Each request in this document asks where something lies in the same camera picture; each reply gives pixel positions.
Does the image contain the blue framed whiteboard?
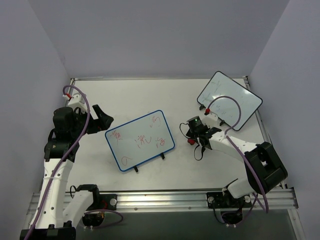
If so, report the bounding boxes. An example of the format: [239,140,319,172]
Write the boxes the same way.
[105,109,176,172]

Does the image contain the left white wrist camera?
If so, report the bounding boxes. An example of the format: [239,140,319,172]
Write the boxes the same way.
[67,93,86,109]

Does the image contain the aluminium mounting rail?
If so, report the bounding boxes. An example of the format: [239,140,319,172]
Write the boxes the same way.
[27,187,298,216]

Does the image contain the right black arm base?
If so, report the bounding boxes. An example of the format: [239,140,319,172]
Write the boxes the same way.
[206,191,252,226]

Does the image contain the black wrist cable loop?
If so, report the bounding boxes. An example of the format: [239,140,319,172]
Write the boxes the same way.
[179,121,208,161]

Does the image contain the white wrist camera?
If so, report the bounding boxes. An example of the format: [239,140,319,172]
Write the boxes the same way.
[202,112,218,126]
[67,93,86,109]

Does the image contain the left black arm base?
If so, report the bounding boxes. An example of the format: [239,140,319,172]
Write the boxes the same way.
[82,193,118,227]

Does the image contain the purple cable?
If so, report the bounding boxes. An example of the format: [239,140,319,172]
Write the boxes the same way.
[204,96,270,225]
[22,84,124,240]

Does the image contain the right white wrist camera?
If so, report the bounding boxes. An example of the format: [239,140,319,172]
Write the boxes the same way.
[202,112,218,126]

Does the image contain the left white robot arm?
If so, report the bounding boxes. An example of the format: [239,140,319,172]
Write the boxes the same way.
[19,104,114,240]

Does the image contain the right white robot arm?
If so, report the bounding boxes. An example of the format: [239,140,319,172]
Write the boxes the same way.
[185,116,288,207]

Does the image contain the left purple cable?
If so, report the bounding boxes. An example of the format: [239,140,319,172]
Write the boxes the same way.
[22,84,124,240]

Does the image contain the black framed whiteboard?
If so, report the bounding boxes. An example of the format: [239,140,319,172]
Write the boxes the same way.
[196,71,263,131]

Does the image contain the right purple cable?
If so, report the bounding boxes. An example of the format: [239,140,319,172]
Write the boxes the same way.
[204,96,270,225]

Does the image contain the red bone-shaped eraser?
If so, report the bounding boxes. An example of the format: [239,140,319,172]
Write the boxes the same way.
[187,139,196,145]

